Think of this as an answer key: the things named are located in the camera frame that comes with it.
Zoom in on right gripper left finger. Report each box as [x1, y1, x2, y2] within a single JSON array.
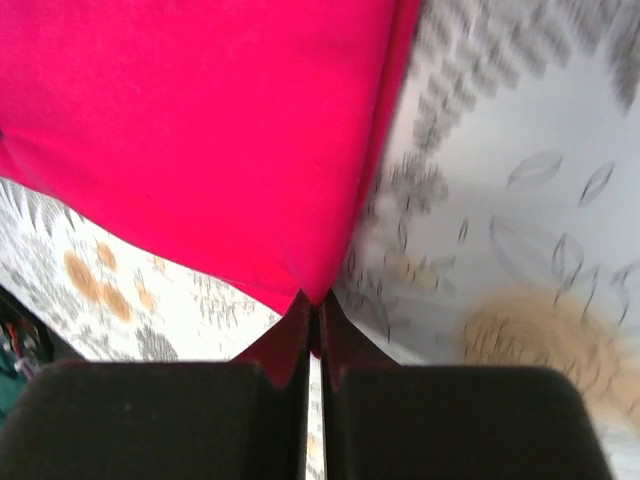
[[1, 294, 311, 479]]

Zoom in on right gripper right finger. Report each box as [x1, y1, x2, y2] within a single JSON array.
[[318, 295, 612, 479]]

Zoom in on magenta t shirt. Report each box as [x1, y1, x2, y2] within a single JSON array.
[[0, 0, 424, 361]]

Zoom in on floral table mat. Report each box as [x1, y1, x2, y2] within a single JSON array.
[[1, 1, 639, 479]]

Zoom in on teal cloth bottom corner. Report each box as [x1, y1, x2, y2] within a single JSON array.
[[0, 350, 28, 427]]

